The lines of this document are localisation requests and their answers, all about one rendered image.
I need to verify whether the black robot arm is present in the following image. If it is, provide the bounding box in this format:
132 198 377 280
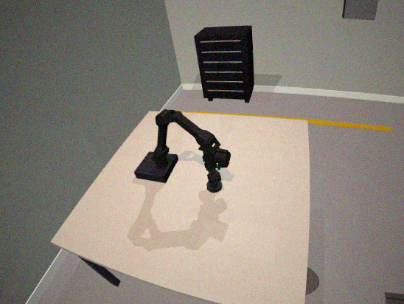
151 109 231 170

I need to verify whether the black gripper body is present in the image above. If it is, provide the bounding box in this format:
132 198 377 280
202 156 221 184

